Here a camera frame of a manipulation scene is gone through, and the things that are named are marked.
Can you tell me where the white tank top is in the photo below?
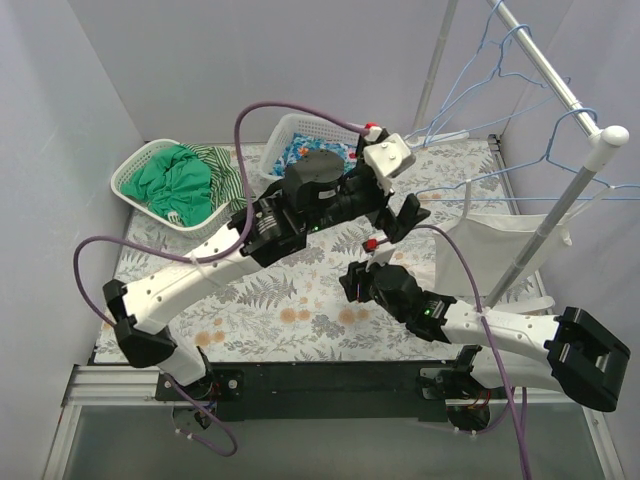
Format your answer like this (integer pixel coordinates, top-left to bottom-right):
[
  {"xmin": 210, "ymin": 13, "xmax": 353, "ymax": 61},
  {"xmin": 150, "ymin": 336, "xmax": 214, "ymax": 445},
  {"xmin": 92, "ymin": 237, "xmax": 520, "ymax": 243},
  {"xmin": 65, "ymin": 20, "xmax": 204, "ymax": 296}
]
[{"xmin": 432, "ymin": 177, "xmax": 614, "ymax": 301}]

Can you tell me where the green striped garment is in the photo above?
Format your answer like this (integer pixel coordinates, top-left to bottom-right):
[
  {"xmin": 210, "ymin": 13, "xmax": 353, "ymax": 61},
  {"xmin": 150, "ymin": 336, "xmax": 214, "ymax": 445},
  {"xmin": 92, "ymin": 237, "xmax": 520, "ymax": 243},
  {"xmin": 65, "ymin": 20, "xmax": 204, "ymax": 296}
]
[{"xmin": 184, "ymin": 144, "xmax": 247, "ymax": 212}]

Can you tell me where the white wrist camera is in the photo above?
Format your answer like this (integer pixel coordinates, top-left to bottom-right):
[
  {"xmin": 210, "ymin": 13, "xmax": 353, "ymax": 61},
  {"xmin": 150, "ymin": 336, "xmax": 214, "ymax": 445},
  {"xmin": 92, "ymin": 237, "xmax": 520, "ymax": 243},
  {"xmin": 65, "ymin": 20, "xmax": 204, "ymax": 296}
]
[
  {"xmin": 365, "ymin": 239, "xmax": 395, "ymax": 271},
  {"xmin": 362, "ymin": 124, "xmax": 416, "ymax": 195}
]

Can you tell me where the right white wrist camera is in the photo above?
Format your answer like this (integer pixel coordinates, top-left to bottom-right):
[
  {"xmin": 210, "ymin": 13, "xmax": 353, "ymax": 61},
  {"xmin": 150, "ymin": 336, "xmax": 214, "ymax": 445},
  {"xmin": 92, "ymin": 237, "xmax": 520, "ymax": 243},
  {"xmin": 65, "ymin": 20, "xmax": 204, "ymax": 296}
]
[{"xmin": 365, "ymin": 239, "xmax": 395, "ymax": 271}]

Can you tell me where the blue floral cloth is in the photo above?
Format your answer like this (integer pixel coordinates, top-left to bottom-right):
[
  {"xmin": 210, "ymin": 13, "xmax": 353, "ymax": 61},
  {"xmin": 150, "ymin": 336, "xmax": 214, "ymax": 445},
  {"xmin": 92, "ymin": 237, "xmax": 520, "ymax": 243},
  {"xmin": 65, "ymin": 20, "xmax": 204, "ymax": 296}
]
[{"xmin": 270, "ymin": 133, "xmax": 356, "ymax": 176}]

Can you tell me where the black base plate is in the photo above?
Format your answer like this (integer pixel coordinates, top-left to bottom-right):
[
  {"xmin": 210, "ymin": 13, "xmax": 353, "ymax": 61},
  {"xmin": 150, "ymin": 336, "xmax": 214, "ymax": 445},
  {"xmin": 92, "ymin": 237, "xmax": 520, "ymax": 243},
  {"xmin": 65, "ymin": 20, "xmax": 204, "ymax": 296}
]
[{"xmin": 154, "ymin": 359, "xmax": 501, "ymax": 426}]

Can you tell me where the floral table mat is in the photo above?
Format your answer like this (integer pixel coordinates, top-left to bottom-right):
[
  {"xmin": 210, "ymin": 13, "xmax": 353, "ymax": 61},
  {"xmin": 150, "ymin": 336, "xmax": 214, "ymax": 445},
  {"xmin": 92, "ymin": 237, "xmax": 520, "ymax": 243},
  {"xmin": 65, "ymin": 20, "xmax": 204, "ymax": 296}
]
[{"xmin": 94, "ymin": 139, "xmax": 556, "ymax": 364}]

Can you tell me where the green shirt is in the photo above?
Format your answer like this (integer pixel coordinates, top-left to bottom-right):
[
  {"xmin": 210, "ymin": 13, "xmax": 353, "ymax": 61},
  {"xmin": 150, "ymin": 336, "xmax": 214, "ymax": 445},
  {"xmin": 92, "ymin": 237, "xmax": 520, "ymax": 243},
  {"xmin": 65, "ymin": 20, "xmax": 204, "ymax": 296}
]
[{"xmin": 120, "ymin": 144, "xmax": 213, "ymax": 227}]

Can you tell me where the aluminium frame rail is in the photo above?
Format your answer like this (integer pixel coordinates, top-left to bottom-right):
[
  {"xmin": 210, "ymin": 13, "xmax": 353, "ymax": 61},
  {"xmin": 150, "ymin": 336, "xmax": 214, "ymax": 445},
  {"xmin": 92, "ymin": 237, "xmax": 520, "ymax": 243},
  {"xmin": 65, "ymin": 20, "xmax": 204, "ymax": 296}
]
[{"xmin": 42, "ymin": 364, "xmax": 625, "ymax": 479}]

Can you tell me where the blue wire hanger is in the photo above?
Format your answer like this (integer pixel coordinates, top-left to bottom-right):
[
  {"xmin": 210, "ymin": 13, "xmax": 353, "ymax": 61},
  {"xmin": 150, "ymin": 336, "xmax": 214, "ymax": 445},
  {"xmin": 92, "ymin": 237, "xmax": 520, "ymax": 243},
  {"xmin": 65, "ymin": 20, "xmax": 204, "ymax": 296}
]
[
  {"xmin": 414, "ymin": 24, "xmax": 549, "ymax": 148},
  {"xmin": 405, "ymin": 1, "xmax": 526, "ymax": 148},
  {"xmin": 414, "ymin": 108, "xmax": 640, "ymax": 204}
]

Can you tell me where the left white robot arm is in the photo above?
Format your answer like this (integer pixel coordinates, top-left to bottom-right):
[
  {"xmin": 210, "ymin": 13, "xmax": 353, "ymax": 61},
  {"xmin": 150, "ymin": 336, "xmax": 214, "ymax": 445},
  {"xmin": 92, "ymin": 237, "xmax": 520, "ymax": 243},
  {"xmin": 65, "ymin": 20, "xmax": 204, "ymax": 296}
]
[{"xmin": 103, "ymin": 141, "xmax": 430, "ymax": 400}]

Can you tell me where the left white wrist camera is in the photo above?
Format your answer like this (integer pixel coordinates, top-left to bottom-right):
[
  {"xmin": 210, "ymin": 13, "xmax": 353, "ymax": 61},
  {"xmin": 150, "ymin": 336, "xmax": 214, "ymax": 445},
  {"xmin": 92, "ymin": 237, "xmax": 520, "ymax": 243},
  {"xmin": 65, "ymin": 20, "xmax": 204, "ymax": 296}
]
[{"xmin": 362, "ymin": 124, "xmax": 416, "ymax": 195}]

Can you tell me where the silver clothes rack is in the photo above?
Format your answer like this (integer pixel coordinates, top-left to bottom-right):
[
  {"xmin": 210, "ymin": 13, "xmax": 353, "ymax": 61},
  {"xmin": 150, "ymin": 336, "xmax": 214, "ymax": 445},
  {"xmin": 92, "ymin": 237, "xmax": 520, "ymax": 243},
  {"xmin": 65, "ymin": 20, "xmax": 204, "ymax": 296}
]
[{"xmin": 412, "ymin": 1, "xmax": 639, "ymax": 334}]

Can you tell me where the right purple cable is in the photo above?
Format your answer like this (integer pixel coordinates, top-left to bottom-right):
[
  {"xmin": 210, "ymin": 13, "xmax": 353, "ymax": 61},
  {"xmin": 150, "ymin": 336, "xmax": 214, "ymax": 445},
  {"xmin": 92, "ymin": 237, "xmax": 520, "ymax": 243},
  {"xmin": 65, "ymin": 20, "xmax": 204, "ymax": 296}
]
[{"xmin": 374, "ymin": 224, "xmax": 531, "ymax": 480}]

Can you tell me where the white oval laundry basket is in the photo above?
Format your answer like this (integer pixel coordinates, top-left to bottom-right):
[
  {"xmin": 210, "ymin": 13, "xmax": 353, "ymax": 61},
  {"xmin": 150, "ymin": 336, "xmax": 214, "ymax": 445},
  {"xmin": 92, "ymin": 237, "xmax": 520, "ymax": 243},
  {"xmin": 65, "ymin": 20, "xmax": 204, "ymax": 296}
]
[{"xmin": 110, "ymin": 139, "xmax": 232, "ymax": 239}]

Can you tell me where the white rectangular basket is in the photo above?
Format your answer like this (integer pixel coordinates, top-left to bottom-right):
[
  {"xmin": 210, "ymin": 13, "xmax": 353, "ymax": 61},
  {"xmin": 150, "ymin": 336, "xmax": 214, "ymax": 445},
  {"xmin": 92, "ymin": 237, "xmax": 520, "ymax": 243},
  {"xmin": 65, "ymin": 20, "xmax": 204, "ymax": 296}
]
[{"xmin": 258, "ymin": 113, "xmax": 362, "ymax": 182}]

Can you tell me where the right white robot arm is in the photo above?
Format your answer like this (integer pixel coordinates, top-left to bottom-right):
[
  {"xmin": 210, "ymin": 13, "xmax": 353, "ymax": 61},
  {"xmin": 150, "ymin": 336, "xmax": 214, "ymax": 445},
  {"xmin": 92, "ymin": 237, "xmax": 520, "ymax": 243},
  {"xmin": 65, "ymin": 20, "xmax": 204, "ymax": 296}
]
[{"xmin": 339, "ymin": 262, "xmax": 630, "ymax": 412}]

